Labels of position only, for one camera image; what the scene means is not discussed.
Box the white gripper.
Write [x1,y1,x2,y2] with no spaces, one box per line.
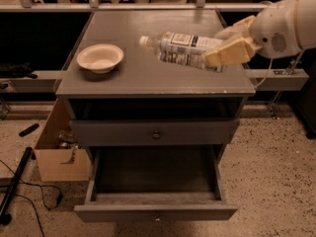
[204,0,301,67]

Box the clear plastic water bottle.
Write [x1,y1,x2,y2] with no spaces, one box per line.
[139,32,224,72]

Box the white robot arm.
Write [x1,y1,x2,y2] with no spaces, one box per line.
[203,0,316,66]

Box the grey wooden drawer cabinet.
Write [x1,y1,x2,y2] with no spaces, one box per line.
[56,10,255,149]

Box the closed grey upper drawer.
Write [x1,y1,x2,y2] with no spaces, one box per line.
[69,118,239,147]

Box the open grey middle drawer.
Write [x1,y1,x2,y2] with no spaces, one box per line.
[74,145,237,222]

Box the white paper bowl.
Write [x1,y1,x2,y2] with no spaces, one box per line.
[76,44,124,74]

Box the cardboard box on floor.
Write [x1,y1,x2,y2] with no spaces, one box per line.
[35,99,91,182]

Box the small black remote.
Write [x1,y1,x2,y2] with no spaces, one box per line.
[19,123,40,137]

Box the black pole on floor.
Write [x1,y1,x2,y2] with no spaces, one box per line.
[0,147,33,225]

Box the white hanging cable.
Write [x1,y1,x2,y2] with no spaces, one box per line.
[254,57,275,91]

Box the metal railing frame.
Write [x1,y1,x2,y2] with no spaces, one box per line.
[0,0,316,94]

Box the black bag on rail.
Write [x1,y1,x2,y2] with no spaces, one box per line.
[0,62,38,79]

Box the black cable on floor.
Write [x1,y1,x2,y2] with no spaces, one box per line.
[0,159,64,237]

